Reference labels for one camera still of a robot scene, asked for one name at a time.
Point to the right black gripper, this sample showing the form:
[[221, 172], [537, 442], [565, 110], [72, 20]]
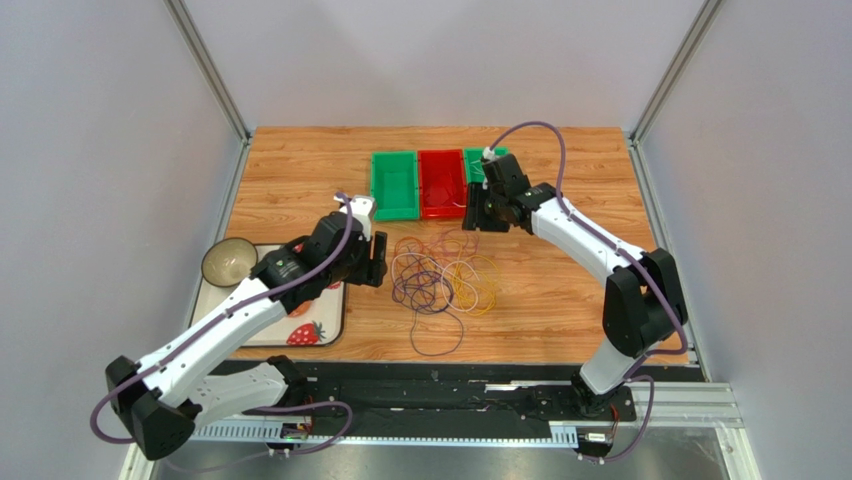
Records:
[[485, 207]]

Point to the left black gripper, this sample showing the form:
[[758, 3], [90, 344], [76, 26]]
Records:
[[373, 270]]

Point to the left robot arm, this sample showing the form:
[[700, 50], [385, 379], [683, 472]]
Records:
[[169, 394]]

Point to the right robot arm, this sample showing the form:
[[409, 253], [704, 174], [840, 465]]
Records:
[[643, 298]]

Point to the right green plastic bin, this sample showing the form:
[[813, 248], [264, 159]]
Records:
[[473, 168]]

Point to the green plastic bin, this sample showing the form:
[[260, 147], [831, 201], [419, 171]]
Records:
[[473, 168], [394, 184]]

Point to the red plastic bin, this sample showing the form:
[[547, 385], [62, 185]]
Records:
[[443, 187]]

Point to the strawberry print white tray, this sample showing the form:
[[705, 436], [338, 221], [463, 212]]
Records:
[[321, 326]]

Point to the orange mug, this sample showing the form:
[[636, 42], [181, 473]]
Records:
[[301, 309]]

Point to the left green plastic bin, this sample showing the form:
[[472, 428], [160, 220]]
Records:
[[394, 184]]

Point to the beige ceramic bowl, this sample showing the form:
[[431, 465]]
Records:
[[228, 262]]

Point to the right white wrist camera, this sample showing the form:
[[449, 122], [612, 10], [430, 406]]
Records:
[[488, 155]]

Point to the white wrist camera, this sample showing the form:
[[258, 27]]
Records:
[[488, 155], [363, 208]]

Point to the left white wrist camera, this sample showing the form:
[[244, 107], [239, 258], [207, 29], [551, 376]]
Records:
[[363, 208]]

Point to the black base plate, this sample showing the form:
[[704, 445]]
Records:
[[445, 400]]

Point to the aluminium frame rail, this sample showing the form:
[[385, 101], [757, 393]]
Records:
[[683, 431]]

